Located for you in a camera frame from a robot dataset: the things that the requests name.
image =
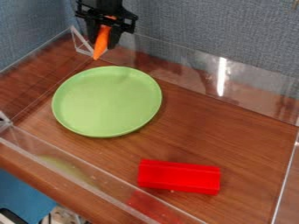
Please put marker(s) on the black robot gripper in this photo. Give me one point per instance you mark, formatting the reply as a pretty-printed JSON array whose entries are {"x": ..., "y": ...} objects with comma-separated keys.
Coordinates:
[{"x": 105, "y": 12}]

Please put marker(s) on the orange toy carrot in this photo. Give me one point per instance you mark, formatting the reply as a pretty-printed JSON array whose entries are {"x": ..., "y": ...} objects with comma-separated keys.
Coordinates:
[{"x": 101, "y": 41}]

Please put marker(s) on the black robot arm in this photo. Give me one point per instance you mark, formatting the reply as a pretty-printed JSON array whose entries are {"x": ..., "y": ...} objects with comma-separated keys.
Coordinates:
[{"x": 105, "y": 13}]

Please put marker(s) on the green round plate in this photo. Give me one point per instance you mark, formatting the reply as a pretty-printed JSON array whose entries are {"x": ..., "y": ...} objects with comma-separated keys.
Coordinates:
[{"x": 107, "y": 101}]

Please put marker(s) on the red rectangular block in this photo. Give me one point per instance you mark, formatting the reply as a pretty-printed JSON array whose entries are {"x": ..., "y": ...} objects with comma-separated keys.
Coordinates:
[{"x": 189, "y": 178}]

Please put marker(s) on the clear acrylic enclosure wall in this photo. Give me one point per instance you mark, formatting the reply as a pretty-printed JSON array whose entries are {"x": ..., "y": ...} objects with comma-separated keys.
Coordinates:
[{"x": 228, "y": 115}]

